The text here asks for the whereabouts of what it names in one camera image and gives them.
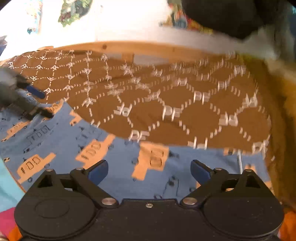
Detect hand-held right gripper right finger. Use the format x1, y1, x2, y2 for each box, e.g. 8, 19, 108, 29
180, 159, 262, 207

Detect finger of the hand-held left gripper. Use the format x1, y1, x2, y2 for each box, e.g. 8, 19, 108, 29
17, 76, 46, 99
14, 98, 55, 120

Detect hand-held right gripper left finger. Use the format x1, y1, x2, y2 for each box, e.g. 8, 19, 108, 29
37, 159, 119, 207

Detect blue pants with orange cars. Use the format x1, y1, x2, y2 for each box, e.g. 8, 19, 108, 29
0, 88, 272, 205

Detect teal cloth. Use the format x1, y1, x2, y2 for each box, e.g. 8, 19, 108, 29
0, 158, 26, 212

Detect green patterned item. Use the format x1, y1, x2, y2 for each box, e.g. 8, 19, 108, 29
58, 0, 89, 28

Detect brown patterned blanket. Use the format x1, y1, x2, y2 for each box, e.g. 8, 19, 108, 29
0, 46, 273, 156

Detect pink cloth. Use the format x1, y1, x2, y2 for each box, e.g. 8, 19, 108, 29
0, 207, 21, 238

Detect floral pillow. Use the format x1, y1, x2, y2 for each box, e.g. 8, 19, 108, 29
159, 0, 214, 35

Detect dark cloth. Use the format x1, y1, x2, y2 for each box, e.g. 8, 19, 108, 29
181, 0, 296, 40

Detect wooden bed frame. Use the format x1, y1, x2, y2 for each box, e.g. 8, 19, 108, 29
35, 41, 245, 66

